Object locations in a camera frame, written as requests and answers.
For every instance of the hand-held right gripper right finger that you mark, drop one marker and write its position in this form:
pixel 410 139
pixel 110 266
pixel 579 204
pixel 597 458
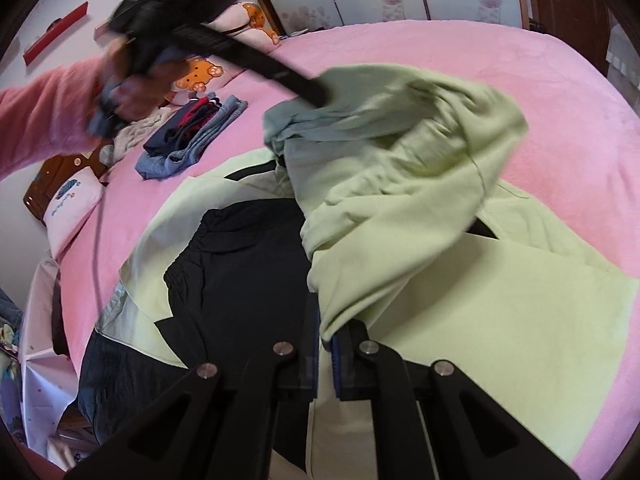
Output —
pixel 342 370

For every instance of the folded red garment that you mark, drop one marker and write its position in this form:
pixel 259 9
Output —
pixel 197 110

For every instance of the white embroidered pillow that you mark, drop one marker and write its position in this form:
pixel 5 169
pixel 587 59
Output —
pixel 70 205

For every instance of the rolled cartoon bear quilt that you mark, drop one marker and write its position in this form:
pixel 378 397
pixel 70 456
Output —
pixel 200 72

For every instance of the person's left hand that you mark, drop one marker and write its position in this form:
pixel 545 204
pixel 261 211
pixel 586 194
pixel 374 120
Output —
pixel 140 95

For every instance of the folded navy garment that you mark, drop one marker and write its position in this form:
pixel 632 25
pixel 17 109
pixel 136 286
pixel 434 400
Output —
pixel 170 139

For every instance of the crumpled grey-white cloth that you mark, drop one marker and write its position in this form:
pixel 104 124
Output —
pixel 135 135

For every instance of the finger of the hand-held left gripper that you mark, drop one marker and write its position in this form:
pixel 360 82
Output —
pixel 270 67

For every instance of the green and black hooded jacket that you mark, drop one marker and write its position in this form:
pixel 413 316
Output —
pixel 450 310

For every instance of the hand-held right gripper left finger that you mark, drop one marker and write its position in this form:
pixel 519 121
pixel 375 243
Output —
pixel 310 360

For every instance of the wooden headboard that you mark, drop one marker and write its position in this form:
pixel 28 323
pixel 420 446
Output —
pixel 50 170

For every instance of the pink bed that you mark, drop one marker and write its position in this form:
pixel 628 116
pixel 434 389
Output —
pixel 450 45

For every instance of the folded pile of clothes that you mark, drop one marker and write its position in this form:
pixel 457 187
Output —
pixel 215 132

